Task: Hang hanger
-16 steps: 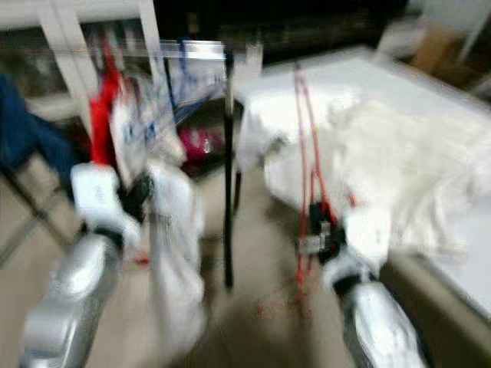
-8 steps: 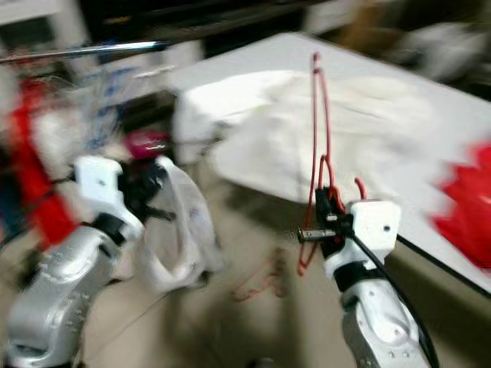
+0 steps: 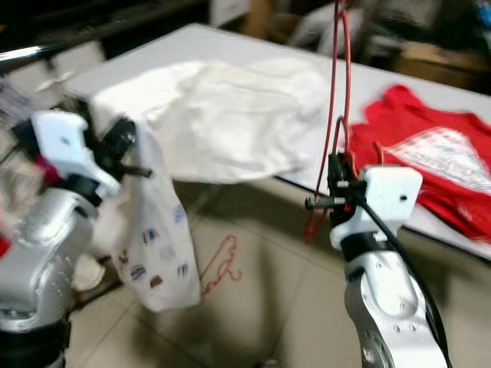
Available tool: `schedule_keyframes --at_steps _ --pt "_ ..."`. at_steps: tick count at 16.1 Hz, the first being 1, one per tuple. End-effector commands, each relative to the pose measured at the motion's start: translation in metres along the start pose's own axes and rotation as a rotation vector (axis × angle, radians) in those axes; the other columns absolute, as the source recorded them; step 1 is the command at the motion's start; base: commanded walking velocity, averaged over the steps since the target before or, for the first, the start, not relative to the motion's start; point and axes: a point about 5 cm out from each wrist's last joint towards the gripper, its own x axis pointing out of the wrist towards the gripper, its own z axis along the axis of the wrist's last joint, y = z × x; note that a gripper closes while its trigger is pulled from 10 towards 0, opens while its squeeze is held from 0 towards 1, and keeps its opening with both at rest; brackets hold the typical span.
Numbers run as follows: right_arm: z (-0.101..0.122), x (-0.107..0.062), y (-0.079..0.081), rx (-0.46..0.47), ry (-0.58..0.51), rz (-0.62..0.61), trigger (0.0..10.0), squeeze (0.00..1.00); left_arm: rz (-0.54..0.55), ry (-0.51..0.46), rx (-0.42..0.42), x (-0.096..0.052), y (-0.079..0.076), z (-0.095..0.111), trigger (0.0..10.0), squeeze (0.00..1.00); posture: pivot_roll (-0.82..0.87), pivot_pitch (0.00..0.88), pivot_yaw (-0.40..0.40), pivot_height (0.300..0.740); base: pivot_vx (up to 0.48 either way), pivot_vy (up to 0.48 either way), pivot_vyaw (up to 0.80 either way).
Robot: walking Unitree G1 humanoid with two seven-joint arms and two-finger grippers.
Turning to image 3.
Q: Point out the white patched jeans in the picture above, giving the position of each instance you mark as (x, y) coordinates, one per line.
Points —
(161, 245)

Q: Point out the grey pillow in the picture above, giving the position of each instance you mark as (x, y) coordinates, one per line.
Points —
(307, 27)

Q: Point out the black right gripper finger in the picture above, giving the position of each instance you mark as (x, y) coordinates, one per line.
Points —
(350, 172)
(334, 170)

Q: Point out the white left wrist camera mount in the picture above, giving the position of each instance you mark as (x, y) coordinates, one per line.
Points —
(65, 146)

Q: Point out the red hanger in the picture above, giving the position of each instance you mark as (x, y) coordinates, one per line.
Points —
(219, 264)
(345, 77)

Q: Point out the cardboard box with S print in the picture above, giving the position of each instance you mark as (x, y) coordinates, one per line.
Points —
(445, 65)

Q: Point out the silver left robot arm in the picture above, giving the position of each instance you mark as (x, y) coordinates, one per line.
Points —
(38, 261)

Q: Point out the red printed shirt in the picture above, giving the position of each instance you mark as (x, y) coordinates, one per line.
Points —
(406, 123)

